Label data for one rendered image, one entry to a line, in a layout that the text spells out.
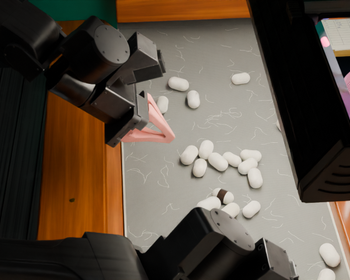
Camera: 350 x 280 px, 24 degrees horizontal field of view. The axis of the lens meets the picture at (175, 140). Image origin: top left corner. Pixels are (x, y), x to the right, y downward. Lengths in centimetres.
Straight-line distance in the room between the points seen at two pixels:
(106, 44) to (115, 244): 35
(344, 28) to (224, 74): 24
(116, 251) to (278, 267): 16
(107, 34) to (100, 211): 26
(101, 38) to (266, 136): 38
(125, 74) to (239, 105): 33
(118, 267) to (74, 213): 41
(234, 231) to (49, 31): 43
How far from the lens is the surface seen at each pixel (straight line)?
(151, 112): 112
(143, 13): 147
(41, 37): 108
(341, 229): 115
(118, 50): 105
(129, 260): 76
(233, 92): 139
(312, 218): 118
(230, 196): 118
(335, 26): 151
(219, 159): 123
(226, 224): 79
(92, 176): 120
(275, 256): 81
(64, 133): 128
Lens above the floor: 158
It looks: 41 degrees down
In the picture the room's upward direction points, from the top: straight up
